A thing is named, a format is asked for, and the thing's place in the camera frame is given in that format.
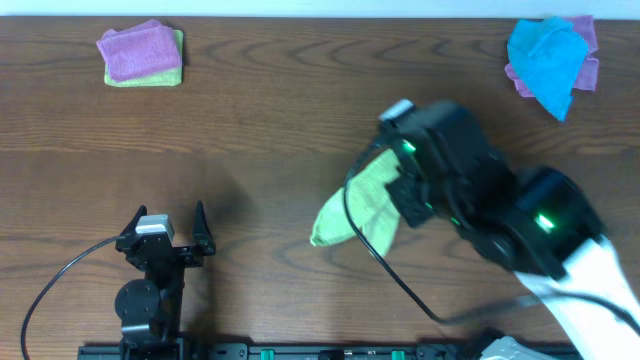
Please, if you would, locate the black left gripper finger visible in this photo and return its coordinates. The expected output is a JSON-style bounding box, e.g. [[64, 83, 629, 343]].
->
[[192, 201, 214, 246], [120, 205, 147, 238]]

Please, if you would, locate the light green cloth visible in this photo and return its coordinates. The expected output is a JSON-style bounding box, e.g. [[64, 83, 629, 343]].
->
[[310, 150, 400, 256]]

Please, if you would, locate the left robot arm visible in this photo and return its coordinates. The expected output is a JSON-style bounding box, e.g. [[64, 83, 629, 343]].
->
[[114, 202, 216, 360]]

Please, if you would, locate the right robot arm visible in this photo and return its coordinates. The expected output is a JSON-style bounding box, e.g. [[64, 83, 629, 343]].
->
[[380, 100, 639, 359]]

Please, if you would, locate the crumpled blue cloth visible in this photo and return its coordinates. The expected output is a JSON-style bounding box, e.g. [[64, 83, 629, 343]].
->
[[507, 17, 589, 122]]

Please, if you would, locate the folded green cloth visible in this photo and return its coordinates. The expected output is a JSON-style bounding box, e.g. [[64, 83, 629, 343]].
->
[[103, 28, 185, 89]]

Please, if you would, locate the crumpled pink cloth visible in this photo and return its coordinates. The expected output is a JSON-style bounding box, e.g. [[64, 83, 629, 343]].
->
[[504, 15, 599, 98]]

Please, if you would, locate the folded pink cloth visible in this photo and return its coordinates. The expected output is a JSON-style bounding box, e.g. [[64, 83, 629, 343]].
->
[[95, 19, 183, 84]]

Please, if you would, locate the left black cable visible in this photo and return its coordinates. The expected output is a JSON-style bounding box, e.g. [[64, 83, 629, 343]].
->
[[20, 235, 121, 360]]

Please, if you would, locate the black cable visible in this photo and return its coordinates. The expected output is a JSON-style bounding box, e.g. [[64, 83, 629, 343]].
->
[[20, 235, 121, 360], [342, 142, 640, 334]]

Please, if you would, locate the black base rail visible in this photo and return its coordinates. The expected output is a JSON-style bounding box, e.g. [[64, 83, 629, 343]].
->
[[77, 340, 584, 360]]

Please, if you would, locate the right black cable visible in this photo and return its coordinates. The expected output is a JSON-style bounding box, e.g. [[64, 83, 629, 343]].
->
[[342, 142, 640, 334]]

